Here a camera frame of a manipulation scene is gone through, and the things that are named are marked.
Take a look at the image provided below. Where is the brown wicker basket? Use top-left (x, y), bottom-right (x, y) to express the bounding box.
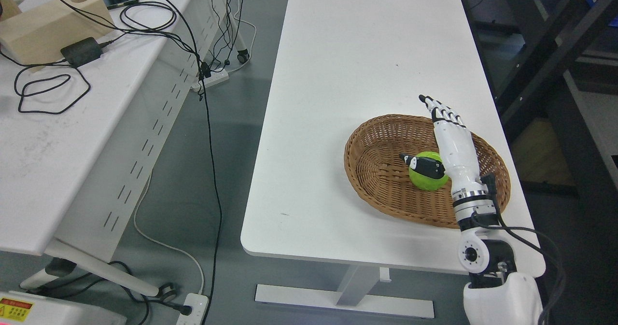
top-left (344, 114), bottom-right (511, 229)

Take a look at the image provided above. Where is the far white power strip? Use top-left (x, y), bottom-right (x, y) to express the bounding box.
top-left (190, 69), bottom-right (229, 93)

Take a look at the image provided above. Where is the long black hanging cable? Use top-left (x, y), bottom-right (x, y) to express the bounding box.
top-left (130, 0), bottom-right (224, 325)

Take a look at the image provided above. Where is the white box device warning label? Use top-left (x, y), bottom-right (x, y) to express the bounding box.
top-left (0, 291), bottom-right (126, 325)

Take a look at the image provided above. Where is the white floor cable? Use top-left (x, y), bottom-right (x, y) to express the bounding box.
top-left (133, 170), bottom-right (205, 296)

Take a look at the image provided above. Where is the white table with pedestal leg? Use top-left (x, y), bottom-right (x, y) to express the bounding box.
top-left (240, 0), bottom-right (533, 322)

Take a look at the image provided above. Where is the black power adapter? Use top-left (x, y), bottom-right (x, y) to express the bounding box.
top-left (60, 37), bottom-right (102, 68)

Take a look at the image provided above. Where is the beige wooden block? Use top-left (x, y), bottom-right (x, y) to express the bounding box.
top-left (0, 0), bottom-right (114, 65)

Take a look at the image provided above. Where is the black device power cord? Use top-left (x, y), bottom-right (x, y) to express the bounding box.
top-left (29, 261), bottom-right (193, 325)

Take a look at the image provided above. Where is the green apple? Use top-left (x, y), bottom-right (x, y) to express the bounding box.
top-left (408, 151), bottom-right (449, 191)

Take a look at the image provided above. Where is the white power strip near device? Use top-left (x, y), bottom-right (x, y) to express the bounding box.
top-left (176, 293), bottom-right (210, 325)

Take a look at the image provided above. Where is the white perforated side desk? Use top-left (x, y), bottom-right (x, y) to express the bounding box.
top-left (0, 0), bottom-right (252, 302)

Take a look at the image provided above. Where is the black looped desk cable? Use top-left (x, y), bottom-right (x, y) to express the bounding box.
top-left (14, 64), bottom-right (91, 115)

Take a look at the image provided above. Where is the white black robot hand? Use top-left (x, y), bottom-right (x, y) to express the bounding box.
top-left (399, 95), bottom-right (487, 194)

